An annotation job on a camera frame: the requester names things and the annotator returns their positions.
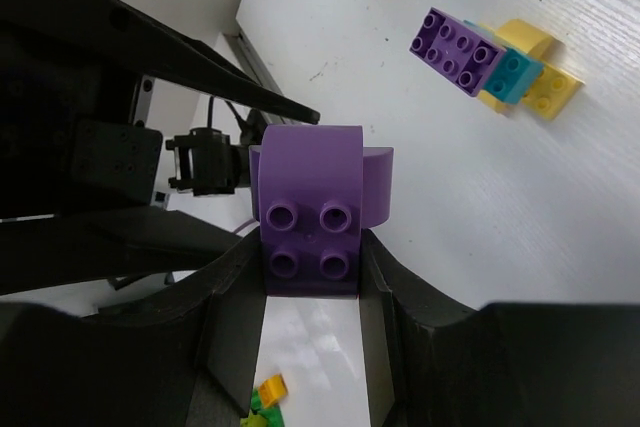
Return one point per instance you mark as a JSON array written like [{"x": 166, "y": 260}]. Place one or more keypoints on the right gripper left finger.
[{"x": 185, "y": 356}]

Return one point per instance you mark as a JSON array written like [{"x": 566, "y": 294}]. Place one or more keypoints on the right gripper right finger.
[{"x": 432, "y": 361}]

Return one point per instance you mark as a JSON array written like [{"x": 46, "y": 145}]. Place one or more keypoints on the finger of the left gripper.
[
  {"x": 133, "y": 242},
  {"x": 113, "y": 30}
]

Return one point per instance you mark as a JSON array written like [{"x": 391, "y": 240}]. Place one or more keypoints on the purple curved lego piece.
[{"x": 315, "y": 189}]

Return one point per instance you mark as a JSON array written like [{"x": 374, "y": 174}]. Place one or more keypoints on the purple lego brick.
[{"x": 458, "y": 53}]

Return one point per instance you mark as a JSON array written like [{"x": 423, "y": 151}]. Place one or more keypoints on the green yellow lego pile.
[{"x": 265, "y": 408}]

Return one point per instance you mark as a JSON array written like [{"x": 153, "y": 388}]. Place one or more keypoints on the small teal lego brick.
[{"x": 525, "y": 45}]

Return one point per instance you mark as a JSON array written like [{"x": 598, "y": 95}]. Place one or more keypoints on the yellow lego pieces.
[{"x": 552, "y": 90}]

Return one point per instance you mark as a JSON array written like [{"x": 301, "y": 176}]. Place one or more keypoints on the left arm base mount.
[{"x": 207, "y": 162}]

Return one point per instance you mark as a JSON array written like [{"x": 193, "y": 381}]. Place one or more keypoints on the aluminium rail front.
[{"x": 246, "y": 58}]

